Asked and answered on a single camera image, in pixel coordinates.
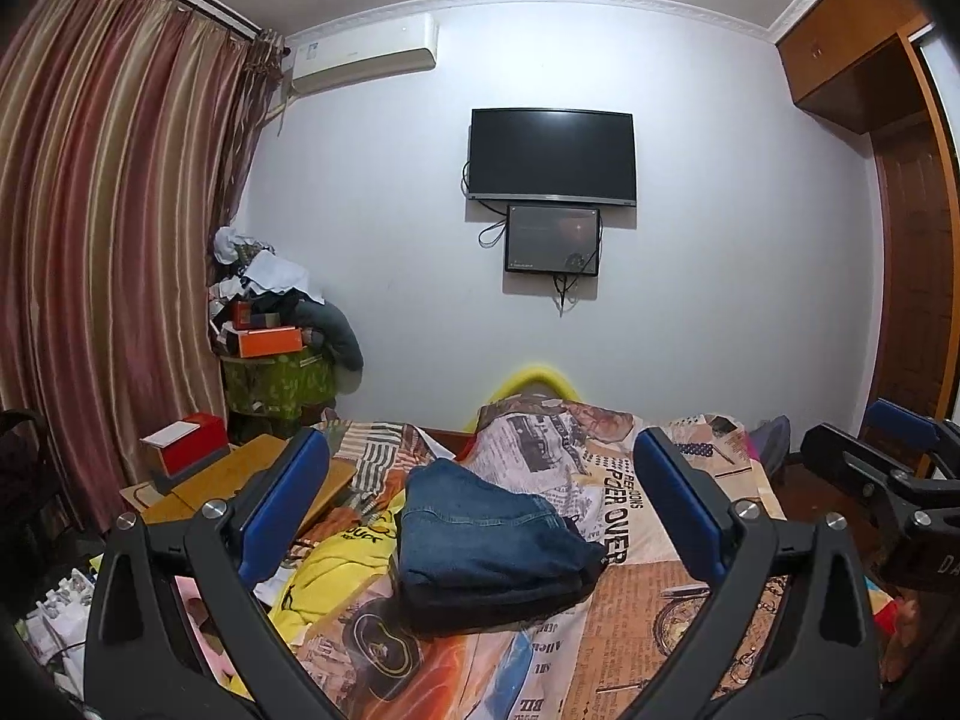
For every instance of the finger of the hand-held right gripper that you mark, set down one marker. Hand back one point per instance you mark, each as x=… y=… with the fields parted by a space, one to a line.
x=904 y=424
x=847 y=457

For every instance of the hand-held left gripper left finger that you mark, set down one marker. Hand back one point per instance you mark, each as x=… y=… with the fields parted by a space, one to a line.
x=289 y=495

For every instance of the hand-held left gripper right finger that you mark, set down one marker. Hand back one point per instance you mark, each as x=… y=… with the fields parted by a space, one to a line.
x=675 y=495

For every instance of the blue denim jacket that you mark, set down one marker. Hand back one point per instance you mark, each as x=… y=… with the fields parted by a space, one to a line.
x=487 y=532

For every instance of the wooden folding table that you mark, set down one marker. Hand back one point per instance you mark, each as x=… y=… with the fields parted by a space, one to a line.
x=217 y=476

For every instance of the purple cloth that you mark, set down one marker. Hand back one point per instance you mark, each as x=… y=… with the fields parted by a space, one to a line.
x=772 y=442

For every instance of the yellow garment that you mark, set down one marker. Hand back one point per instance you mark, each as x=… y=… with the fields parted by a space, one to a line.
x=337 y=562

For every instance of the green patterned box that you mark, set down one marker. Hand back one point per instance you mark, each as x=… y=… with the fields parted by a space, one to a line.
x=277 y=390

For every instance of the red box with white lid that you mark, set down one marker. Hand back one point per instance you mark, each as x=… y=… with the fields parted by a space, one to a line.
x=191 y=439

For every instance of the newspaper print blanket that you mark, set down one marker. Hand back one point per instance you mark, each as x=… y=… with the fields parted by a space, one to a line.
x=645 y=622

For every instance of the brown wooden door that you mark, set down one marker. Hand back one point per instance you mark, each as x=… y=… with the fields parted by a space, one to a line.
x=911 y=277

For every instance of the orange box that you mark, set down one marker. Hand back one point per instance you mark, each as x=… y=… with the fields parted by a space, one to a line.
x=266 y=341

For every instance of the pink cloth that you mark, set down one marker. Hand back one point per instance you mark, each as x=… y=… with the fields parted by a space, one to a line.
x=199 y=630

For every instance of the grey garment on pile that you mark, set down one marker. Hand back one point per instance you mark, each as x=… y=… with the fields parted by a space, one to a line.
x=334 y=334

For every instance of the yellow headboard cushion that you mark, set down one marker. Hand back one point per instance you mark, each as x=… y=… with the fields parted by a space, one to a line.
x=532 y=375

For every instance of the black garment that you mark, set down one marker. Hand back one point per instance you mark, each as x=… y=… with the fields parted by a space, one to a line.
x=487 y=611

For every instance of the pile of white cloths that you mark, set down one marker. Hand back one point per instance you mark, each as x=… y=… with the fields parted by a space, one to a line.
x=262 y=270

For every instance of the black chair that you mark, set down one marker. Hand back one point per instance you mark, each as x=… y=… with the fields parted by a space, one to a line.
x=26 y=465

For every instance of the striped brown curtain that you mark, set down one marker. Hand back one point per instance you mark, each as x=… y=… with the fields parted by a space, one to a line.
x=112 y=202

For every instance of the wooden overhead cabinet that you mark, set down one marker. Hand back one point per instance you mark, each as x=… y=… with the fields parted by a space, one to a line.
x=855 y=37

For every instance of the white air conditioner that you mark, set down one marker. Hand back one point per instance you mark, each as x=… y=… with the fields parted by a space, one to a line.
x=360 y=52

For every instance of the small wall monitor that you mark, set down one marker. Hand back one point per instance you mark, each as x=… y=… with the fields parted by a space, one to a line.
x=551 y=238

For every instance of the black wall television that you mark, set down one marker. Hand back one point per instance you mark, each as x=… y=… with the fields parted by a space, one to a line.
x=551 y=156

